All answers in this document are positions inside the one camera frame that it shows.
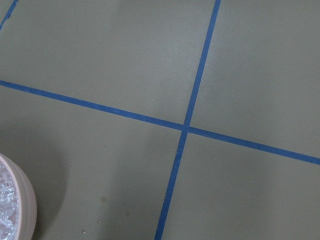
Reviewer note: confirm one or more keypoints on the pink bowl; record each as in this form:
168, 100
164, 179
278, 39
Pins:
27, 204

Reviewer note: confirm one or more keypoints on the clear ice cubes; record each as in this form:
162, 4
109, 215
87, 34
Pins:
8, 205

